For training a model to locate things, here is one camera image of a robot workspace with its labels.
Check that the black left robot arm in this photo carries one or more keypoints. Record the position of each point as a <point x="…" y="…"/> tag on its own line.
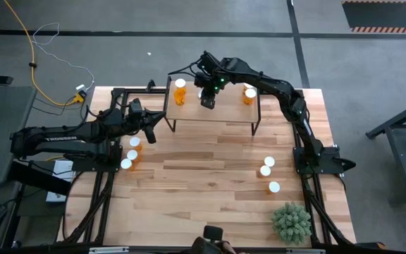
<point x="48" y="139"/>

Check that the silver metal bracket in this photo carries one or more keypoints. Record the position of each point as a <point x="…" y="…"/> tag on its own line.
<point x="108" y="250"/>
<point x="305" y="251"/>

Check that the green artificial plant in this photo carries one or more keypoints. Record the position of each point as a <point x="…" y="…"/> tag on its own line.
<point x="291" y="223"/>

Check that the black diagonal bar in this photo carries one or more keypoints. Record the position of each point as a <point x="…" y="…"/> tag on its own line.
<point x="37" y="178"/>

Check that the black mat with hazard stripes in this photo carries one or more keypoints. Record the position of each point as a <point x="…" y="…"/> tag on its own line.
<point x="382" y="16"/>

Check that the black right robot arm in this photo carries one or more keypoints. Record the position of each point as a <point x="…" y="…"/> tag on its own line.
<point x="287" y="94"/>

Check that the black metal frame table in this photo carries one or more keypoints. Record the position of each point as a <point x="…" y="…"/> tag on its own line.
<point x="393" y="120"/>

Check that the white power supply box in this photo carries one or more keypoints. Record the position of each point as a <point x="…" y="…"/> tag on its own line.
<point x="65" y="171"/>

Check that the white power adapter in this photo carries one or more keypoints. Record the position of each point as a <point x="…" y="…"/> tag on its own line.
<point x="80" y="87"/>

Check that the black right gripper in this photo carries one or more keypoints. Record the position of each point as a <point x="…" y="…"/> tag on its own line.
<point x="210" y="79"/>

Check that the black aluminium frame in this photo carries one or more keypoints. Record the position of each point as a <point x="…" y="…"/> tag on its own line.
<point x="146" y="91"/>

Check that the orange tipped black object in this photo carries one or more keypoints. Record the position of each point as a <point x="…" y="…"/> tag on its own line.
<point x="380" y="245"/>

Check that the wooden shelf with black legs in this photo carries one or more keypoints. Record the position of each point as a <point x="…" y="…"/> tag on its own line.
<point x="227" y="110"/>

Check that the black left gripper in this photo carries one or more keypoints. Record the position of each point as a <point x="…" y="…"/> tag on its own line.
<point x="136" y="121"/>

